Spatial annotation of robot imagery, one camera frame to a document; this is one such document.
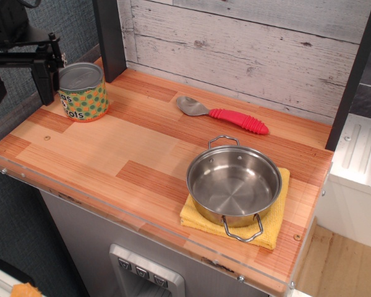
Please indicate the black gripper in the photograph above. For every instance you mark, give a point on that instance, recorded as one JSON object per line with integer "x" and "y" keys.
{"x": 38, "y": 49}

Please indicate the green orange checkered can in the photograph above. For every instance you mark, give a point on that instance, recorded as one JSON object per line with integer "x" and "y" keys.
{"x": 82, "y": 91}

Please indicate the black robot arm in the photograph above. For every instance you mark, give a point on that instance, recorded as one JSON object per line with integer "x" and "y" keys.
{"x": 13, "y": 22}

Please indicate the silver steel pan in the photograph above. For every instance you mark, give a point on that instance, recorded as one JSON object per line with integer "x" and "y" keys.
{"x": 234, "y": 186}

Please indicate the orange object at corner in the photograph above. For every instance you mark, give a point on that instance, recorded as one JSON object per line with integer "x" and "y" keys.
{"x": 25, "y": 290}

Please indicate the silver dispenser panel with buttons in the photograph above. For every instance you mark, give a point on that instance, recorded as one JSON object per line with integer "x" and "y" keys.
{"x": 139, "y": 276}

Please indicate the yellow folded cloth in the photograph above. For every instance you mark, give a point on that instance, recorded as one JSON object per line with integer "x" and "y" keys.
{"x": 271, "y": 222}

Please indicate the clear acrylic edge guard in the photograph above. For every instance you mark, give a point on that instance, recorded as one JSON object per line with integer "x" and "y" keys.
{"x": 147, "y": 196}

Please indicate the white toy sink counter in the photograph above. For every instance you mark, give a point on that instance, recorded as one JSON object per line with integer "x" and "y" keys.
{"x": 344, "y": 206}

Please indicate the dark left cabinet post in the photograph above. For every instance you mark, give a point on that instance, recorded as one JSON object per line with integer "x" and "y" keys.
{"x": 109, "y": 32}

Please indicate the dark cabinet post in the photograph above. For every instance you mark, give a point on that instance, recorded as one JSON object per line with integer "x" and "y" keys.
{"x": 109, "y": 32}
{"x": 355, "y": 76}

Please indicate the red handled metal spoon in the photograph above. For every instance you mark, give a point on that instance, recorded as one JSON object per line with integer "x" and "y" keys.
{"x": 192, "y": 107}

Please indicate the dark right cabinet post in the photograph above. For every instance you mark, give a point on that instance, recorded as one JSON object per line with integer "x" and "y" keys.
{"x": 355, "y": 76}

